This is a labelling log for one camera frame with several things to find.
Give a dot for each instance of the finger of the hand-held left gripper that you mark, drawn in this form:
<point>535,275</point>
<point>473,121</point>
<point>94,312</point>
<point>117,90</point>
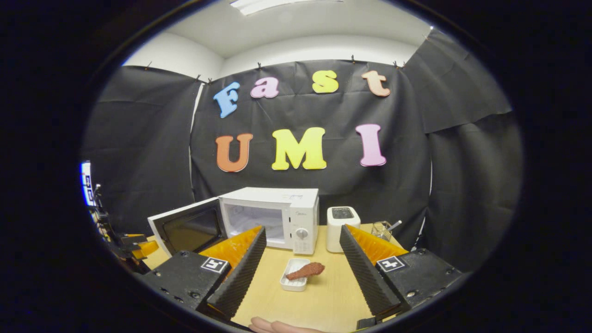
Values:
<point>145,249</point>

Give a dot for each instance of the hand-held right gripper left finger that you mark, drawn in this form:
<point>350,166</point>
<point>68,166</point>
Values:
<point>240,277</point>

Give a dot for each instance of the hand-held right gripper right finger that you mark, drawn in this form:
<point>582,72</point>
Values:
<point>365,273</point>

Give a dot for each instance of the brown chicken drumstick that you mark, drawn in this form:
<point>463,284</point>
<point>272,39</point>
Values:
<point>305,270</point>

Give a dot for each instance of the white microwave oven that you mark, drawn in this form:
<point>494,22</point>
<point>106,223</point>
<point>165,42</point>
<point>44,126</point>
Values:
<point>300,208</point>

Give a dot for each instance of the cream white toaster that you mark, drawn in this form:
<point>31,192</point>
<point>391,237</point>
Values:
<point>342,231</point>

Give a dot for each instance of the white rectangular tray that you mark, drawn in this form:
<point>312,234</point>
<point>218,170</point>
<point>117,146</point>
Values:
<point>291,283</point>

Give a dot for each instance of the black backdrop cloth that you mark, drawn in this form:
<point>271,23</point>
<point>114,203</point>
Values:
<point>323,175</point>

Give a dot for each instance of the ceiling light panel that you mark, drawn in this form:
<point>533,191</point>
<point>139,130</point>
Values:
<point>282,4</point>

